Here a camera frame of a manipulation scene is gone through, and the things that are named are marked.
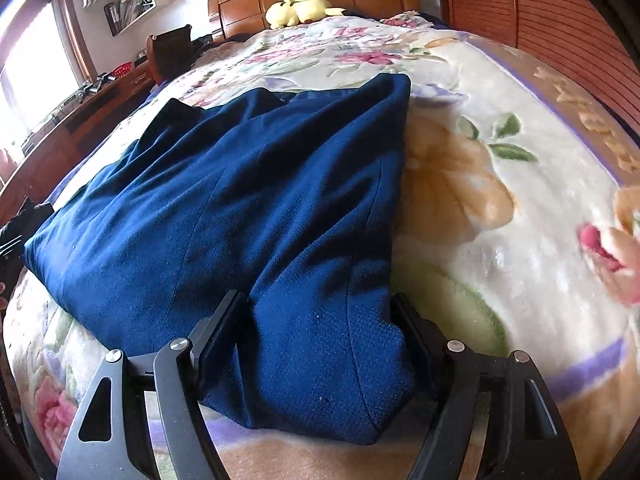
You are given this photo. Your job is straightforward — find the navy blue suit jacket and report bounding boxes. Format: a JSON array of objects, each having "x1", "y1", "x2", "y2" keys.
[{"x1": 22, "y1": 72, "x2": 418, "y2": 447}]

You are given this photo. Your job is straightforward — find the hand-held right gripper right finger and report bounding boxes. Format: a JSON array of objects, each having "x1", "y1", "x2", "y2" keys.
[{"x1": 390, "y1": 292, "x2": 583, "y2": 480}]

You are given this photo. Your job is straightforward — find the yellow plush toy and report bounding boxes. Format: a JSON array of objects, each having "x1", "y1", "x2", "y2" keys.
[{"x1": 265, "y1": 0, "x2": 347, "y2": 30}]

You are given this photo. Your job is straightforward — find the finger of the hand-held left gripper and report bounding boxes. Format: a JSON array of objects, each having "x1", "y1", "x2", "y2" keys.
[{"x1": 0, "y1": 201, "x2": 55, "y2": 273}]

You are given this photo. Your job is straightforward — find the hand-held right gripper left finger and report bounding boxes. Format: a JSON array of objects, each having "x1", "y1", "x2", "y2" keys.
[{"x1": 55, "y1": 287, "x2": 248, "y2": 480}]

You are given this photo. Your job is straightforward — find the wooden desk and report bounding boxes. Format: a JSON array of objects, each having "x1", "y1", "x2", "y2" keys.
[{"x1": 0, "y1": 62, "x2": 156, "y2": 226}]

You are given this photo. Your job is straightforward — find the window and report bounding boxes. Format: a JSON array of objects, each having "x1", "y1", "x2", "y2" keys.
[{"x1": 0, "y1": 0, "x2": 86, "y2": 161}]

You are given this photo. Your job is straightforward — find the floral fleece blanket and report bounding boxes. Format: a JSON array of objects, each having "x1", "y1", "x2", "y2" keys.
[{"x1": 0, "y1": 10, "x2": 640, "y2": 480}]

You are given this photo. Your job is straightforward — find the wooden louvered wardrobe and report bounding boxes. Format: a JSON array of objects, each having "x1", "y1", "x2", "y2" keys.
[{"x1": 430, "y1": 0, "x2": 640, "y2": 136}]

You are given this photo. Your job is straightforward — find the black devices on desk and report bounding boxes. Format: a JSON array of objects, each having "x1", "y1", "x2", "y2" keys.
[{"x1": 50, "y1": 72, "x2": 118, "y2": 121}]

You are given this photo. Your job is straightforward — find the wooden chair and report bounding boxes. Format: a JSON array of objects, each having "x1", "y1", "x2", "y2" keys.
[{"x1": 146, "y1": 25, "x2": 197, "y2": 86}]

